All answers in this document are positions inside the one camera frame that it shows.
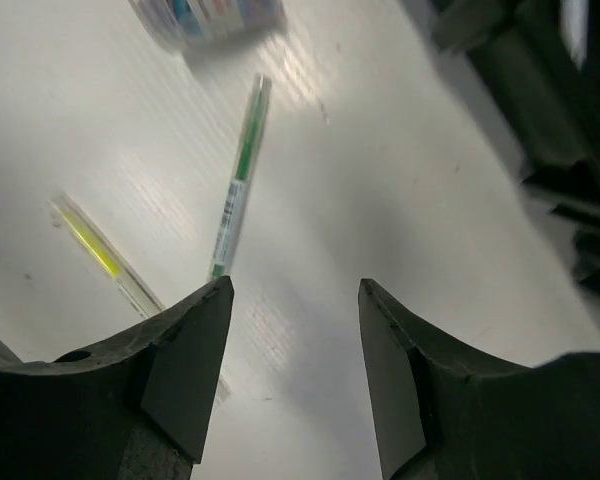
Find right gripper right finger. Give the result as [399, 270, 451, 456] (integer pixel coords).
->
[358, 279, 600, 479]

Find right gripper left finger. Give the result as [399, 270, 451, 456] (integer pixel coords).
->
[0, 276, 234, 479]

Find yellow-green clear pen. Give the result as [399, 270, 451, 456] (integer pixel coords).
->
[52, 193, 165, 320]

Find clear pen grey stripes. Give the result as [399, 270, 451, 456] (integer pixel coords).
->
[208, 74, 272, 280]

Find black four-compartment organizer tray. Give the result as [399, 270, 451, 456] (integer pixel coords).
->
[402, 1, 600, 298]

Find silver tape roll in case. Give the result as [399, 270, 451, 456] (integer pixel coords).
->
[130, 0, 284, 52]

